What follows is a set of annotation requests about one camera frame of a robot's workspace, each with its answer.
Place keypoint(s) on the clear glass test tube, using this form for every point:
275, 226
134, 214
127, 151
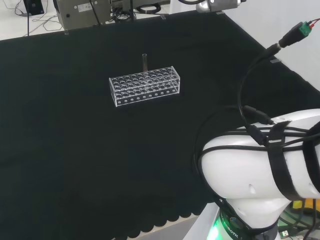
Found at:
145, 61

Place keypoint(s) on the clear test tube rack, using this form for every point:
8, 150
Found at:
140, 86

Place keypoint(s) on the black bench cloth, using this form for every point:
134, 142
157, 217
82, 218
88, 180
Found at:
75, 150

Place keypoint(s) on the clear cloth clip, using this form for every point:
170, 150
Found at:
163, 17
220, 12
275, 60
66, 32

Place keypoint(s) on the black tripod leg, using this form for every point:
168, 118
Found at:
96, 12

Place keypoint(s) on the grey metal cabinet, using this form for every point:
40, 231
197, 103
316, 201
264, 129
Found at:
80, 12

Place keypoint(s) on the black box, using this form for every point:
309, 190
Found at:
35, 6

